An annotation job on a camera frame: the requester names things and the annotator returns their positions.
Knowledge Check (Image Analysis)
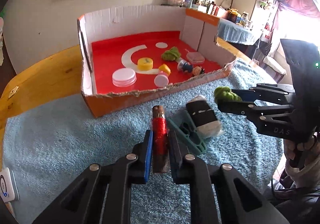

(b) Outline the green fuzzy scrunchie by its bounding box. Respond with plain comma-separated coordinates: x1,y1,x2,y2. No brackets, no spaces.
214,87,242,103
161,47,181,61

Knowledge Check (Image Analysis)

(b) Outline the red thread spool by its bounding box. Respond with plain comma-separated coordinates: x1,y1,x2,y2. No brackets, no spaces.
152,105,169,173

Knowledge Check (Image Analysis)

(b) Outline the operator right hand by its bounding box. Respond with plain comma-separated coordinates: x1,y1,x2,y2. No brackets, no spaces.
284,134,319,188

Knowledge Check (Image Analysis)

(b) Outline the black white sock roll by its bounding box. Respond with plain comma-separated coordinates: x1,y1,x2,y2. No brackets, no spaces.
185,95,223,139

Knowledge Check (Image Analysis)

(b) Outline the blue cloth covered sideboard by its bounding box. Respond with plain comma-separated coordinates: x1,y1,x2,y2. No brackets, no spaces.
184,6,262,46

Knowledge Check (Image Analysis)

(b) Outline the light blue fluffy towel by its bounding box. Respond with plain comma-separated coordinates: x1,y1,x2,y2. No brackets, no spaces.
3,60,283,223

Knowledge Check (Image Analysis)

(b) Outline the black-haired doll figurine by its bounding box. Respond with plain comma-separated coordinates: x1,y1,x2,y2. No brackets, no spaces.
192,66,204,76

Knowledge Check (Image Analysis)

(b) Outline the white cabinet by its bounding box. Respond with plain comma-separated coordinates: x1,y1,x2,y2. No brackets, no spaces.
231,0,278,29

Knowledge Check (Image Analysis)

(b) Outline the teal plastic clip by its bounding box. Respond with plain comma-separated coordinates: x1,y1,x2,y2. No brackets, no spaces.
167,110,207,156

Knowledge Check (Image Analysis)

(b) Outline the pink clear plastic box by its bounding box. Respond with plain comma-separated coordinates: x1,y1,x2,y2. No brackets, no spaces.
186,52,205,65

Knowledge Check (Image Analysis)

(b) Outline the blue doll figurine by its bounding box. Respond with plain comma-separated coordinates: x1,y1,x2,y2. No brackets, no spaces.
177,59,193,73

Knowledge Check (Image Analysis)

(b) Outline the white timer device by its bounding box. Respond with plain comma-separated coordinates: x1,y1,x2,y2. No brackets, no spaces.
0,167,19,203

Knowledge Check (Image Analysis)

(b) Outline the yellow round container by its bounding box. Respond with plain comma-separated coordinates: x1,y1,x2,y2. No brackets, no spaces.
137,57,153,71

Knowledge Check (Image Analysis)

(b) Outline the small card on table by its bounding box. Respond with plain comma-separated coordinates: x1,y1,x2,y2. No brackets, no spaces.
8,86,19,99

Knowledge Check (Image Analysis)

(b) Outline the white orange cardboard box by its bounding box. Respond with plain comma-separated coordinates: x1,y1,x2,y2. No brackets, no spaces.
77,5,236,117

